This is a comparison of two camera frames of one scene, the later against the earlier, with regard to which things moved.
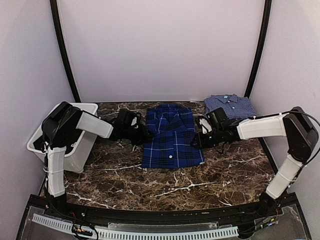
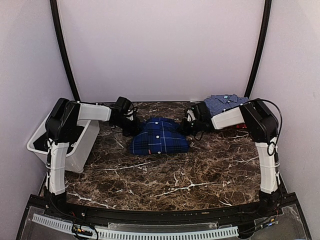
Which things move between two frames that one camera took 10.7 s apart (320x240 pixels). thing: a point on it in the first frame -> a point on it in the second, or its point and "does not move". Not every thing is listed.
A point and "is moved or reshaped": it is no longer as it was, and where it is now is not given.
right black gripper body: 210,141 -> 191,129
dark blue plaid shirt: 172,126 is moved or reshaped
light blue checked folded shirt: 235,107 does not move
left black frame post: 54,13 does not move
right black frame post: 261,46 does not move
